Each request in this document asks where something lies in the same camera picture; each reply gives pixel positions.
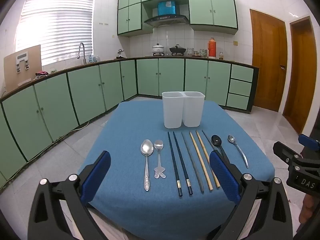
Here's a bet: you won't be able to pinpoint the chrome kitchen faucet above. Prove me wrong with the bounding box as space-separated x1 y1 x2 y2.
78 42 87 64

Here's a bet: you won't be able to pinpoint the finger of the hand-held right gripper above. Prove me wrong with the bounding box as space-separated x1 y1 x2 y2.
298 134 320 153
272 141 304 173

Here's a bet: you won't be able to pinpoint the blue table cloth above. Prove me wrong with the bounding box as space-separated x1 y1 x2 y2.
77 97 275 240

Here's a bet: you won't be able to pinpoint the closed wooden door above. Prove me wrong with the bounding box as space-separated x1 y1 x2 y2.
250 9 288 112

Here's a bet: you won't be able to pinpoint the orange thermos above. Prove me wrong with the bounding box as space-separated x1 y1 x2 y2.
208 37 217 58

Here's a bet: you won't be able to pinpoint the dark blue chopstick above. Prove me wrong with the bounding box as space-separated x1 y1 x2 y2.
167 131 183 197
173 131 193 195

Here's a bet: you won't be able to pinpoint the person's right hand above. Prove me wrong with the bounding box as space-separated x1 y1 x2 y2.
299 194 316 224

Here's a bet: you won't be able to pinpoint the green wall cabinets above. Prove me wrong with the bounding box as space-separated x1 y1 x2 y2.
117 0 239 37

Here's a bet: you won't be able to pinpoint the black range hood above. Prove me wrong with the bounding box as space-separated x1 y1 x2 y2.
144 15 189 28

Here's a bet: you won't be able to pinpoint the white two-compartment utensil holder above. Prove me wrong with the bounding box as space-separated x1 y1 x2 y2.
162 91 205 128

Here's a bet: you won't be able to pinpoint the black spoon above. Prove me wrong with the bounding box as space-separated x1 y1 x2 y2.
211 135 232 167

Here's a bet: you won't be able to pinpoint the large silver spoon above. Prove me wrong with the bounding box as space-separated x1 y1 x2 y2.
140 139 154 192

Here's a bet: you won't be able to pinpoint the green base cabinets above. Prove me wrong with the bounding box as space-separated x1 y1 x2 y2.
0 57 259 188

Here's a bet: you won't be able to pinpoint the cardboard box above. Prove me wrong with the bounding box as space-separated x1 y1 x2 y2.
3 44 42 92

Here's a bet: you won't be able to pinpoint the plain wooden chopstick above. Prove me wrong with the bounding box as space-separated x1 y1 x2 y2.
189 131 213 190

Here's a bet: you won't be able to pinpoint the small plain silver spoon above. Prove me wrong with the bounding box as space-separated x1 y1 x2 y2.
228 135 249 168

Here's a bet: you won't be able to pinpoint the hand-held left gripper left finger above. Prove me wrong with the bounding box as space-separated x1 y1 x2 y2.
28 151 111 240

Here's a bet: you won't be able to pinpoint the white window blinds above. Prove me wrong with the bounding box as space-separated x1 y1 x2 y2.
15 0 96 67

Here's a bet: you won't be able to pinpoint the printed wooden chopstick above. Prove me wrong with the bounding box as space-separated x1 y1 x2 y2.
196 130 221 188

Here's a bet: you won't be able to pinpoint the wooden door with dark frame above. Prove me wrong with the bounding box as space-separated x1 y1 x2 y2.
282 16 316 134

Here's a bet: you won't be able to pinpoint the grey chopstick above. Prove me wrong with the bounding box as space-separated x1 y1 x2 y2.
181 132 205 193

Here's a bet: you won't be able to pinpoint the thin black chopstick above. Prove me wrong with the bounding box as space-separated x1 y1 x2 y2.
202 130 216 153

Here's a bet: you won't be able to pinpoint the silver spoon with flower handle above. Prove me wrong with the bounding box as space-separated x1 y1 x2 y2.
154 140 167 180

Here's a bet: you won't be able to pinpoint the white cooking pot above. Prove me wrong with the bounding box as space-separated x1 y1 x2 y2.
152 43 165 55

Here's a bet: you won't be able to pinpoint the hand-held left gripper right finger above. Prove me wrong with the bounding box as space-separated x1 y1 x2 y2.
209 150 293 240

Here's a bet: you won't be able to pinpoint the black wok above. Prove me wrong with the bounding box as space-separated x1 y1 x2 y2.
169 44 187 55

